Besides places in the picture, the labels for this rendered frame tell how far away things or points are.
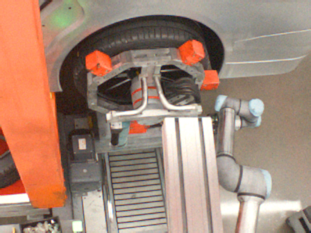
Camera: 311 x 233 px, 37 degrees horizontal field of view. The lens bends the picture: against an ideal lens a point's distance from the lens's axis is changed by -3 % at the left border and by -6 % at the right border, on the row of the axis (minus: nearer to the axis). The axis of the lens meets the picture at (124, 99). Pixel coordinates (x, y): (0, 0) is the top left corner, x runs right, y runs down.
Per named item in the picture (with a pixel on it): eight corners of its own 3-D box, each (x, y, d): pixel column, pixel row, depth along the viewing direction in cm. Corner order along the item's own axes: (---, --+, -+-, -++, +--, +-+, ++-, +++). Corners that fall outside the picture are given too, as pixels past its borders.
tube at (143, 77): (146, 77, 217) (148, 64, 207) (153, 116, 208) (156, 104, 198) (107, 80, 215) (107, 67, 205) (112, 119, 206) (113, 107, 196)
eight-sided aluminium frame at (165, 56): (188, 102, 258) (209, 44, 210) (190, 113, 255) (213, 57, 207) (87, 111, 251) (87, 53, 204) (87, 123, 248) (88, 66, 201)
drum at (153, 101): (156, 86, 238) (160, 71, 226) (163, 125, 228) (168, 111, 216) (128, 89, 236) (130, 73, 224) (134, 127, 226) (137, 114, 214)
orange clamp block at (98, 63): (110, 55, 210) (96, 48, 204) (112, 71, 207) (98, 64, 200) (98, 63, 214) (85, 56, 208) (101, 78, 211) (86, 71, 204)
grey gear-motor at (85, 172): (94, 135, 299) (94, 109, 269) (102, 199, 280) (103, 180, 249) (65, 138, 297) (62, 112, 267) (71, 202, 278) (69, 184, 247)
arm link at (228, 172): (205, 192, 191) (214, 104, 223) (230, 197, 190) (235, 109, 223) (212, 177, 182) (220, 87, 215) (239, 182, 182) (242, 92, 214)
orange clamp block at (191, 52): (187, 52, 216) (201, 42, 210) (191, 66, 212) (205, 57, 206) (176, 48, 212) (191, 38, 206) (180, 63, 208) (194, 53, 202)
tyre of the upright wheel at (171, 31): (155, -25, 202) (43, 39, 233) (166, 16, 192) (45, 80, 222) (220, 37, 252) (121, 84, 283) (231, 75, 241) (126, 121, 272)
